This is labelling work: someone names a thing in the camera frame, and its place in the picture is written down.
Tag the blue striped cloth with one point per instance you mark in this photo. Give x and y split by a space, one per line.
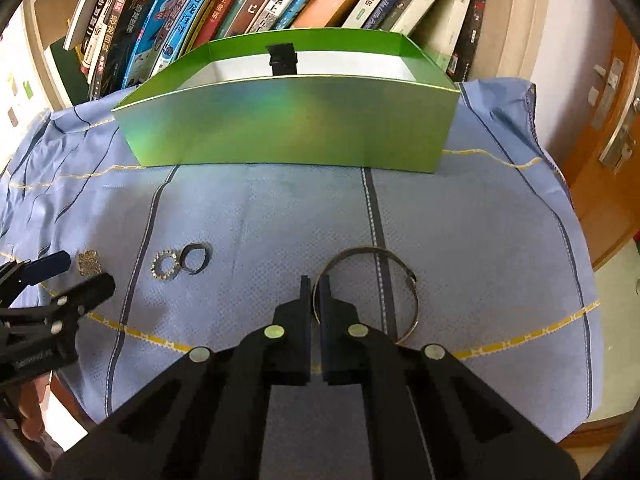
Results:
250 210

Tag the silver metal bangle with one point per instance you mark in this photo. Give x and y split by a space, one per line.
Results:
413 276

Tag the orange wooden door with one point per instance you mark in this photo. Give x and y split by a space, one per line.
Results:
600 200

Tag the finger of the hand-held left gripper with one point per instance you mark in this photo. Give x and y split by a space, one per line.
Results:
92 290
47 266

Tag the black wristwatch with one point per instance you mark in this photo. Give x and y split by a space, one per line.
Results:
281 60

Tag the wooden bookshelf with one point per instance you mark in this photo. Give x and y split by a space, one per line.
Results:
515 20

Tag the glittering pendant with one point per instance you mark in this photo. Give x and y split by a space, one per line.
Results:
90 262

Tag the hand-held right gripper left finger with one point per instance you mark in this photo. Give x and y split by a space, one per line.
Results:
300 340

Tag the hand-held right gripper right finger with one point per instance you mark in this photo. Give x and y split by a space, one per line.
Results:
332 345

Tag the green cardboard box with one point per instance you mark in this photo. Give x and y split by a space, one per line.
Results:
280 125

